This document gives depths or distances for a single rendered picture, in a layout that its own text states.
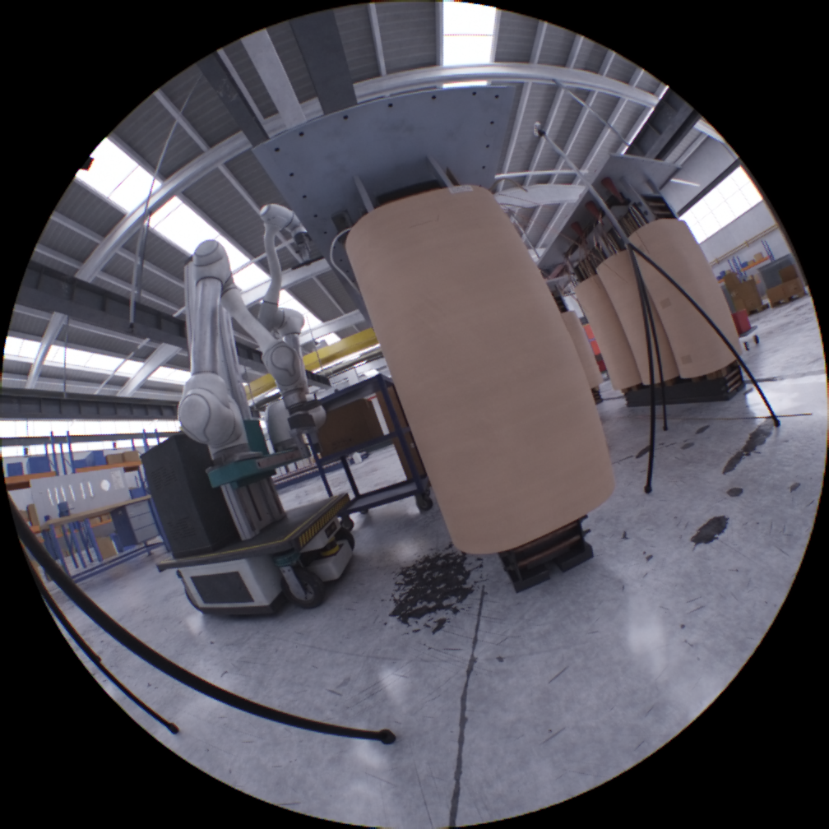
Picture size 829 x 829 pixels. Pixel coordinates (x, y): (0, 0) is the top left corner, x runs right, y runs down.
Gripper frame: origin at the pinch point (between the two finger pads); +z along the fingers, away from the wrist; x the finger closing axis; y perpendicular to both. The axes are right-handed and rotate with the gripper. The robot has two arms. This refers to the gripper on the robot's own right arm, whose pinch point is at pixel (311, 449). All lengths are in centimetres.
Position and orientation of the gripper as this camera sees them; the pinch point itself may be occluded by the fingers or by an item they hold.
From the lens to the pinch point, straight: 109.8
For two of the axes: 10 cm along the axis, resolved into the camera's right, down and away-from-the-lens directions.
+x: -0.5, -0.2, -10.0
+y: -9.4, 3.5, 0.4
